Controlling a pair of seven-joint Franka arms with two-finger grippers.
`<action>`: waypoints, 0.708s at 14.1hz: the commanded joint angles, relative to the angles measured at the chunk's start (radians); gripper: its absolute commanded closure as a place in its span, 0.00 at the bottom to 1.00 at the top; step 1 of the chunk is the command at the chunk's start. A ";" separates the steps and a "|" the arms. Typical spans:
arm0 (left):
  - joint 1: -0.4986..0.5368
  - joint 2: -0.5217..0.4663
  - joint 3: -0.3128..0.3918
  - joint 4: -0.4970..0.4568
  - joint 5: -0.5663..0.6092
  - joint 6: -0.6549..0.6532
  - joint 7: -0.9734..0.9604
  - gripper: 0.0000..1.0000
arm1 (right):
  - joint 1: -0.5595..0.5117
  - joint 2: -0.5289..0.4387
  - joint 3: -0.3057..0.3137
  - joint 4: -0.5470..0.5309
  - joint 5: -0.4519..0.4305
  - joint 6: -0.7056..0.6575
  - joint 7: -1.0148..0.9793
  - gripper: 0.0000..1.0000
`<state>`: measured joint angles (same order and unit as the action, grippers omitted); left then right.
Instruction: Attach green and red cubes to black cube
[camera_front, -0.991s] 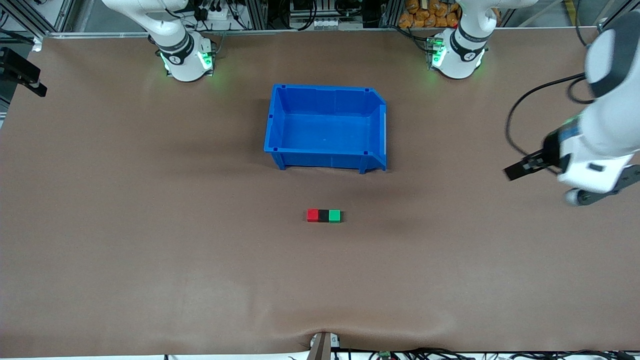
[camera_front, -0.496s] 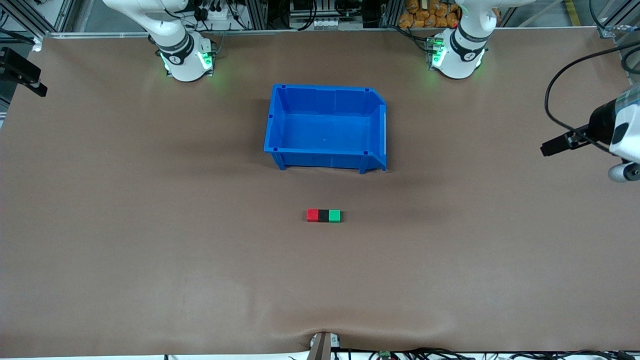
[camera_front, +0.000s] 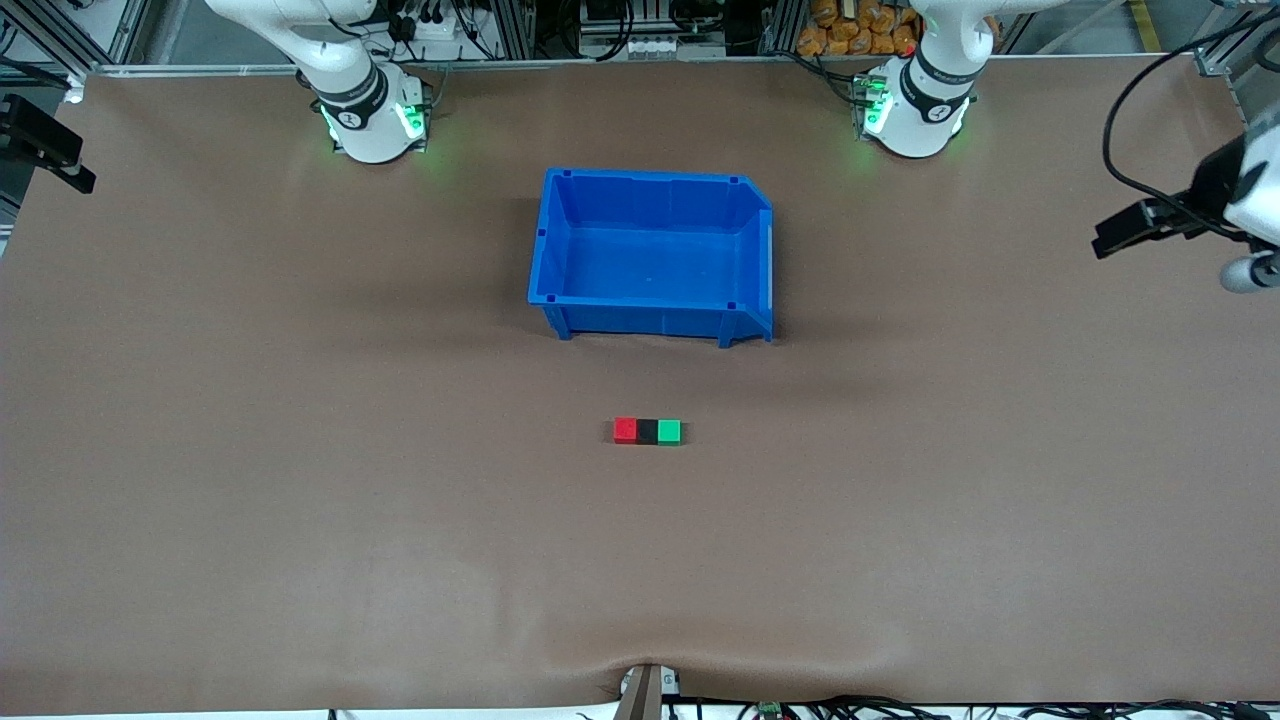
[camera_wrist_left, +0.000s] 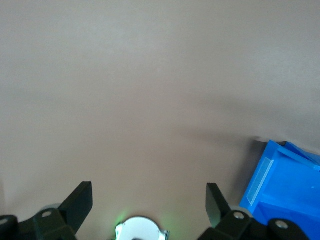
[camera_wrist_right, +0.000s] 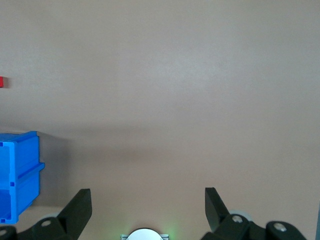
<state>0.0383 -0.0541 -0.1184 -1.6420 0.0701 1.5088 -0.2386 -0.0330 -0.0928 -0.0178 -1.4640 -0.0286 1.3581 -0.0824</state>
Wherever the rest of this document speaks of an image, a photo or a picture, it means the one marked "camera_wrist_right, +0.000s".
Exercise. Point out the white right robot arm base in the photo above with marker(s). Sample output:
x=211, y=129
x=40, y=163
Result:
x=144, y=235

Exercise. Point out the blue plastic storage bin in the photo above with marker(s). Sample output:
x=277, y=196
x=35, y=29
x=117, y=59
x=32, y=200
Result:
x=22, y=170

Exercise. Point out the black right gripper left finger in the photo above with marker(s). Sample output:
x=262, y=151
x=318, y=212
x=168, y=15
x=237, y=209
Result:
x=75, y=212

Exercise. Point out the red cube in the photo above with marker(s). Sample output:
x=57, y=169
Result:
x=1, y=82

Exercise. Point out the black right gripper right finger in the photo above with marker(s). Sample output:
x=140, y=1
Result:
x=215, y=212

